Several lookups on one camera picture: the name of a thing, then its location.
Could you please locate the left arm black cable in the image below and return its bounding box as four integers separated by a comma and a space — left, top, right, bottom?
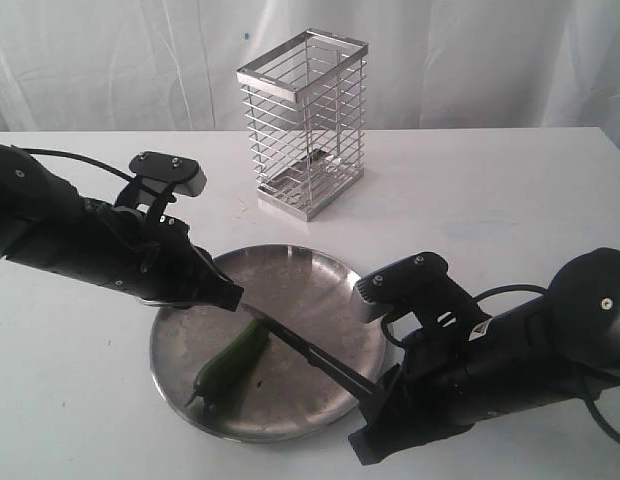
19, 147, 136, 184

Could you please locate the metal wire utensil holder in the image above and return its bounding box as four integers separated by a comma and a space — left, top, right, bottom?
236, 29, 368, 221

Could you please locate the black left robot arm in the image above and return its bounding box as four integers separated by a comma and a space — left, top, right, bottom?
0, 144, 243, 311

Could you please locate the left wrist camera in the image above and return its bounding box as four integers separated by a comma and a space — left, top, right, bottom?
115, 151, 207, 209

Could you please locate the black knife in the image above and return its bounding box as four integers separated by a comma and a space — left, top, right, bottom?
240, 303, 377, 401

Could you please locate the round steel plate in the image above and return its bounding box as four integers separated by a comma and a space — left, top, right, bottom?
150, 244, 387, 443

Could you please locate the green cucumber piece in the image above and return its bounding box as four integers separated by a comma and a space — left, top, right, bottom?
184, 320, 270, 408

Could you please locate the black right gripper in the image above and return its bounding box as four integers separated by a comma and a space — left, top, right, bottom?
348, 319, 495, 466

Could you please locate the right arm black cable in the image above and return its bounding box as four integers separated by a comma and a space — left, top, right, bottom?
379, 283, 620, 449

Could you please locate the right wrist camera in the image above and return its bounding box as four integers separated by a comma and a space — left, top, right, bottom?
350, 251, 489, 341

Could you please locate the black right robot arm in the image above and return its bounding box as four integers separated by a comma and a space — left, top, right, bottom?
349, 248, 620, 465

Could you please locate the white backdrop curtain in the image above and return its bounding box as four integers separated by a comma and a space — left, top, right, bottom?
0, 1, 620, 137

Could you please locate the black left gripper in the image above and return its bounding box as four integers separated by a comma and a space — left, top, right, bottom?
79, 199, 244, 312

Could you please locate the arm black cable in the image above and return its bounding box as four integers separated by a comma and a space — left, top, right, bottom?
19, 147, 136, 184
379, 283, 620, 449

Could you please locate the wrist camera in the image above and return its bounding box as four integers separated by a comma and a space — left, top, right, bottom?
115, 151, 207, 209
350, 251, 489, 341

